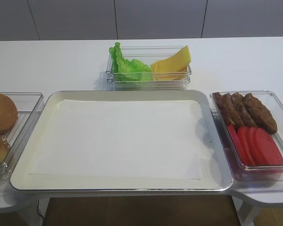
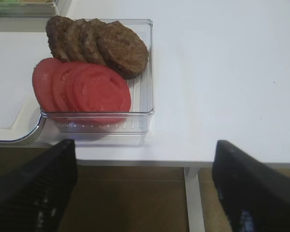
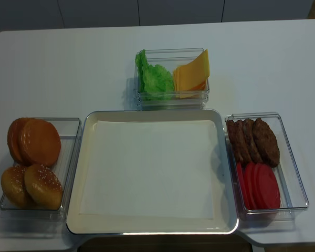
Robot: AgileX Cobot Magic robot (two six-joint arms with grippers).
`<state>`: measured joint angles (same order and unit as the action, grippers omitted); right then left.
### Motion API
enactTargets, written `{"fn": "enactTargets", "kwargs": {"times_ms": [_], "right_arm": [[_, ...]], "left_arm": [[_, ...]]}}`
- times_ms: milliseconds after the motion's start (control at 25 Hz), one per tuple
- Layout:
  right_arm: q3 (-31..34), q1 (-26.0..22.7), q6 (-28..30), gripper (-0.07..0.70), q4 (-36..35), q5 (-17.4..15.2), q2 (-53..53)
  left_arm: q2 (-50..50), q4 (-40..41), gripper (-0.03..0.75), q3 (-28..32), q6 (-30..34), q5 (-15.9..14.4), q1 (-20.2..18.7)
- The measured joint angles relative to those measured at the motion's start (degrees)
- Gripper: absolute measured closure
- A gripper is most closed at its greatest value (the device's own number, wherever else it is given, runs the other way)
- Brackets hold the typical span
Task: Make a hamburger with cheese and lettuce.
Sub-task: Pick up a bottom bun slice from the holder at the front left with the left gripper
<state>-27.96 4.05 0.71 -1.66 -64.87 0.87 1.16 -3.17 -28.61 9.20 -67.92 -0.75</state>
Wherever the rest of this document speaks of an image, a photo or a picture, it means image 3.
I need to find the orange bun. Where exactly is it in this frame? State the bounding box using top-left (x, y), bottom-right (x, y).
top-left (18, 119), bottom-right (61, 166)
top-left (7, 118), bottom-right (31, 166)

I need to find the green lettuce leaf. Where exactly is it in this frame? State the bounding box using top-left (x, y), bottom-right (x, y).
top-left (135, 50), bottom-right (175, 101)

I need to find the clear lettuce cheese container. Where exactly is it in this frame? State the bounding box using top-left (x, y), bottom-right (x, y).
top-left (134, 48), bottom-right (210, 110)

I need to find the flat cheese slice stack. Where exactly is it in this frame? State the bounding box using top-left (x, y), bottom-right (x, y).
top-left (173, 69), bottom-right (207, 98)

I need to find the upright cheese slice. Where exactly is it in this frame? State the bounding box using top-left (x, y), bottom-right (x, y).
top-left (176, 49), bottom-right (210, 79)

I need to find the white metal tray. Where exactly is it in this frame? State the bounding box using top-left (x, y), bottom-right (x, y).
top-left (66, 109), bottom-right (239, 235)

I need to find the brown meat patty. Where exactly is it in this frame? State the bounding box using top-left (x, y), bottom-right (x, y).
top-left (252, 118), bottom-right (280, 167)
top-left (243, 118), bottom-right (263, 163)
top-left (235, 120), bottom-right (252, 165)
top-left (226, 120), bottom-right (244, 164)

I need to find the red tomato slice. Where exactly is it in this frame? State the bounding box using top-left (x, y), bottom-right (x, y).
top-left (237, 162), bottom-right (250, 209)
top-left (258, 164), bottom-right (281, 209)
top-left (251, 163), bottom-right (265, 209)
top-left (244, 162), bottom-right (258, 210)

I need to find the clear bun container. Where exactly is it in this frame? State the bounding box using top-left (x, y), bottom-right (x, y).
top-left (0, 118), bottom-right (82, 222)

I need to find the clear patty tomato container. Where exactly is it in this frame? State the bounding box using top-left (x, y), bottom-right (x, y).
top-left (225, 112), bottom-right (309, 220)

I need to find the right sesame bun top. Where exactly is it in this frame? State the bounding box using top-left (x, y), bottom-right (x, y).
top-left (24, 164), bottom-right (63, 211)

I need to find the sesame bun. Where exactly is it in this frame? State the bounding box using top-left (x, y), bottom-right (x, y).
top-left (1, 165), bottom-right (36, 209)
top-left (24, 164), bottom-right (63, 211)

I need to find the left sesame bun top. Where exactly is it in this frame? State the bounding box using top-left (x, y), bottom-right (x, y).
top-left (1, 165), bottom-right (36, 209)

